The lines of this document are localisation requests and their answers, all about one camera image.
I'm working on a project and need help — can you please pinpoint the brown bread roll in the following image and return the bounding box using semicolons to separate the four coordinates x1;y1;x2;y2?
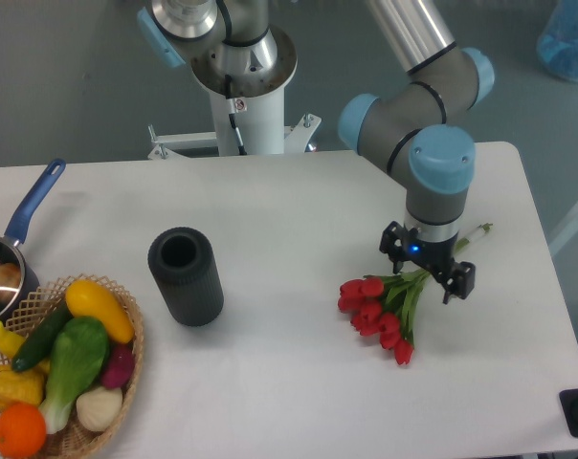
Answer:
0;263;21;305

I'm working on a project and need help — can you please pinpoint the blue plastic bag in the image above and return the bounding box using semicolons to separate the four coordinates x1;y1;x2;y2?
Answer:
536;0;578;82

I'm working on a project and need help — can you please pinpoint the dark grey ribbed vase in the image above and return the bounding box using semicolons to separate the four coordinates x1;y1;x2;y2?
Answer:
147;227;224;327

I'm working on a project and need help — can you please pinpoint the yellow bell pepper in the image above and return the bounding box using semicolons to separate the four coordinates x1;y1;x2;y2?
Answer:
0;364;45;411

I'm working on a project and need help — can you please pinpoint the dark green cucumber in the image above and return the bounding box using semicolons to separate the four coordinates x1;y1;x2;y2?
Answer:
11;303;73;372

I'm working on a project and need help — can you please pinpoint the blue handled saucepan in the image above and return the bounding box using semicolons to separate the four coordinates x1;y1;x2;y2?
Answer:
0;159;66;322

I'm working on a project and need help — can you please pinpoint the green bok choy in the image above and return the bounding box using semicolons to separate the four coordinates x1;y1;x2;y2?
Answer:
39;317;109;435

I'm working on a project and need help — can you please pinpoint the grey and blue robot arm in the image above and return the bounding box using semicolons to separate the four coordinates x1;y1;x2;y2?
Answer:
137;1;495;298

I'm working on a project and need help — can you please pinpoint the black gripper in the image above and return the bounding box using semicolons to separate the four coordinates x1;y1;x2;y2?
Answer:
379;220;476;304

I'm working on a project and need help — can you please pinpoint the woven wicker basket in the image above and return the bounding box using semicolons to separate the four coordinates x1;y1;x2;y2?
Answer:
0;273;145;459

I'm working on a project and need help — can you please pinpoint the purple red onion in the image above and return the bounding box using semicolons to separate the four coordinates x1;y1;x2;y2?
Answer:
100;344;135;389

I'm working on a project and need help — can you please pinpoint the white garlic bulb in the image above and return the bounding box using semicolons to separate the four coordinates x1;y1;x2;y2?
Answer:
76;386;122;432

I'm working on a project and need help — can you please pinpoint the small yellow banana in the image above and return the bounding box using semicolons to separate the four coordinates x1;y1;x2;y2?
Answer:
0;320;26;360

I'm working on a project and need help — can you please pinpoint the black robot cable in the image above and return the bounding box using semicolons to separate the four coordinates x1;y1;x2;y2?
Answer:
224;74;248;157

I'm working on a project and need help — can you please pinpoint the yellow squash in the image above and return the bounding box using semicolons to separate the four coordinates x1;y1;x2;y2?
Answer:
65;279;135;344

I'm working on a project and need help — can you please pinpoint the red tulip bouquet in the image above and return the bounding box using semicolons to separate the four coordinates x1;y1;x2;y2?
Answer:
337;222;494;367

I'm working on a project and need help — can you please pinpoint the orange fruit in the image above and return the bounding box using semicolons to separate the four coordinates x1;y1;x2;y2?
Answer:
0;403;47;458

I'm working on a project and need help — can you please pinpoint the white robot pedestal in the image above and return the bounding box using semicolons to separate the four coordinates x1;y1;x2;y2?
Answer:
148;25;322;159

